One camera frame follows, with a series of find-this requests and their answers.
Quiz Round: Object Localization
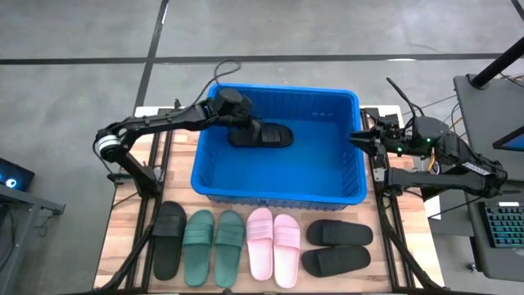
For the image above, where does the black tablet screen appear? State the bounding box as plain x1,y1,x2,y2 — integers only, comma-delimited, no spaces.
492,125,524,152

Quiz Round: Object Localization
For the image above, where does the green slide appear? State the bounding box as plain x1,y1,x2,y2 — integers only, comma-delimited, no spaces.
213,209,246,288
183,209,215,288

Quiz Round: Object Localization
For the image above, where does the monitor with blue glow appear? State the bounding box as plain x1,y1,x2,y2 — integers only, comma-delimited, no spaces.
0,157,36,193

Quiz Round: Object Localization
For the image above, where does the black right side frame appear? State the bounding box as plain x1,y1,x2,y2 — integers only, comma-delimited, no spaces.
359,107,441,293

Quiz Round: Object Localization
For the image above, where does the black smooth-strap slide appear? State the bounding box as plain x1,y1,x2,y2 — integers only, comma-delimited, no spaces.
300,245,372,279
306,219,374,247

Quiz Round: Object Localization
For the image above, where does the black ribbed-strap slide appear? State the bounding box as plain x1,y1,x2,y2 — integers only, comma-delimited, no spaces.
228,120,295,149
151,200,188,282

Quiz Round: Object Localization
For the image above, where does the pink slide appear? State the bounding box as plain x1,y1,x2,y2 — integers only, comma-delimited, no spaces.
246,206,274,282
273,213,301,289

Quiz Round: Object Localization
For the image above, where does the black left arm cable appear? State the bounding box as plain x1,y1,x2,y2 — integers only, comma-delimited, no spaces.
190,59,242,108

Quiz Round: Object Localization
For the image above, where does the grey desk with keyboard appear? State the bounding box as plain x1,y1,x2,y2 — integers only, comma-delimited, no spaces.
462,176,524,284

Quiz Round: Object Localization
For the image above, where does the grey metal stand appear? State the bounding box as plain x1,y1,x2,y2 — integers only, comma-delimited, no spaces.
0,184,66,295

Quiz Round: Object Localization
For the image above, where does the backlit black keyboard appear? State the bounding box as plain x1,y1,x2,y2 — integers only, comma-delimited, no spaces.
484,200,524,249

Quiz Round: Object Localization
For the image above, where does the blue plastic bin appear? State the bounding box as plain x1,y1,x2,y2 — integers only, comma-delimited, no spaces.
190,83,368,212

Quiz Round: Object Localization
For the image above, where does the white paper sheet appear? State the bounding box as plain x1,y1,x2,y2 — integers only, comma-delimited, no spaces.
424,195,442,221

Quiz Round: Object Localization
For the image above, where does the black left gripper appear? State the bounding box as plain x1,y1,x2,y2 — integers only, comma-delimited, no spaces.
212,87,263,145

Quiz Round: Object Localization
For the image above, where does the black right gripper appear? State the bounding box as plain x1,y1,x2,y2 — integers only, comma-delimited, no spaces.
350,114,410,159

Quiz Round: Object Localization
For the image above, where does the grey desk with pole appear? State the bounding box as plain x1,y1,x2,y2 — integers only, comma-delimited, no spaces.
453,73,524,184

